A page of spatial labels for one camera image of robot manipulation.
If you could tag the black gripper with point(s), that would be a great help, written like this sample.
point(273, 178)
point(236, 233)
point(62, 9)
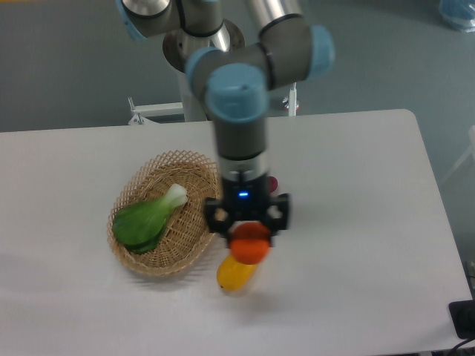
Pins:
point(247, 201)

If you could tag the orange fruit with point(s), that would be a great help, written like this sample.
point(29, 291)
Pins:
point(250, 243)

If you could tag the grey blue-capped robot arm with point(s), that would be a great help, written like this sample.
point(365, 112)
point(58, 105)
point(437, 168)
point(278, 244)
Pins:
point(232, 88)

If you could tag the woven wicker basket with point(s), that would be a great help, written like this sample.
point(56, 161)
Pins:
point(186, 235)

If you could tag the purple sweet potato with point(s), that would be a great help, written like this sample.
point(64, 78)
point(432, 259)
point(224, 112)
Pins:
point(272, 183)

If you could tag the yellow mango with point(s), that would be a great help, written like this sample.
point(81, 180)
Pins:
point(232, 276)

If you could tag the green bok choy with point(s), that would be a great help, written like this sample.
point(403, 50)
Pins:
point(139, 227)

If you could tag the black box at table edge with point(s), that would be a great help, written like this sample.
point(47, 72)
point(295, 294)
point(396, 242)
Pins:
point(462, 315)

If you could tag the blue plastic bag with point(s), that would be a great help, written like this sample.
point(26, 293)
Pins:
point(459, 14)

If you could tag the white stand foot bracket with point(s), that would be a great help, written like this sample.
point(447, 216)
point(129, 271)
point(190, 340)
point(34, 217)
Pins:
point(290, 102)

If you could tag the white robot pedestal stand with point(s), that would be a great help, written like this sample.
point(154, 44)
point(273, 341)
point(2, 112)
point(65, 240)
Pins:
point(177, 47)

